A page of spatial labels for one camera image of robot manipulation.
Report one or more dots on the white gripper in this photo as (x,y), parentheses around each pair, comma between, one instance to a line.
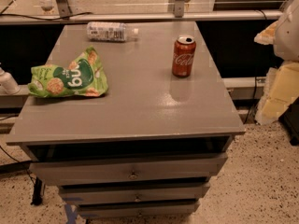
(288,34)

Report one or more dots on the red coke can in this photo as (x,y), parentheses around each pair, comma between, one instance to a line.
(184,49)

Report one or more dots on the top grey drawer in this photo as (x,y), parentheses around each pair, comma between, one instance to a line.
(65,173)

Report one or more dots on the grey drawer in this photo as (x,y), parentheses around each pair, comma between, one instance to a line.
(135,194)
(139,209)
(65,173)

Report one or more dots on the grey drawer cabinet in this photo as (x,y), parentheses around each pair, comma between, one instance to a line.
(147,111)

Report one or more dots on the middle grey drawer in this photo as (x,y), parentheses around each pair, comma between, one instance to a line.
(135,194)

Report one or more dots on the clear plastic water bottle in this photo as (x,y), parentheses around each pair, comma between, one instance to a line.
(111,31)

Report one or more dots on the bottom grey drawer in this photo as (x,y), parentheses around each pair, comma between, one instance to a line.
(139,209)

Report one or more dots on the green chip bag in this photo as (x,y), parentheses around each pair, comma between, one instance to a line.
(85,76)

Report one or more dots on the white pipe fitting left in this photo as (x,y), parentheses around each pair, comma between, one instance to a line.
(8,82)

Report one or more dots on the grey metal rail frame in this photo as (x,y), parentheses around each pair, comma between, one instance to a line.
(83,11)

